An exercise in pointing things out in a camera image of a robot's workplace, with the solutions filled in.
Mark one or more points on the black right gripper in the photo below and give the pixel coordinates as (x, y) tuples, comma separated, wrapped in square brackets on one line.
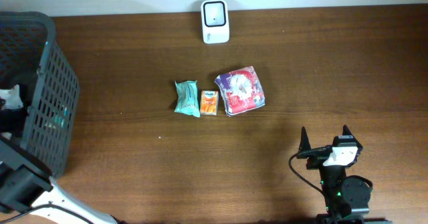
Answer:
[(317, 157)]

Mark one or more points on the red purple tissue pack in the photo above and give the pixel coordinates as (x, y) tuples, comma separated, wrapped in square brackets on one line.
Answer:
[(241, 90)]

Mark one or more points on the orange tissue pack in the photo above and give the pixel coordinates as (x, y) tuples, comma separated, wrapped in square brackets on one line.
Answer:
[(209, 102)]

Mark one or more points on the teal wet wipes pack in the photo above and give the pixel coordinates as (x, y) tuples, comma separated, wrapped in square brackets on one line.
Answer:
[(187, 102)]

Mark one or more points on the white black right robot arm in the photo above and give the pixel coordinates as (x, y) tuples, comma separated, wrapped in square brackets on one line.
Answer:
[(346, 197)]

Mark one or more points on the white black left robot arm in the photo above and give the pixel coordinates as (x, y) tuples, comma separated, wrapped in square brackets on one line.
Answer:
[(28, 188)]

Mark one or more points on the dark plastic mesh basket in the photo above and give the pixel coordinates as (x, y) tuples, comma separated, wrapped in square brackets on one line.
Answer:
[(32, 59)]

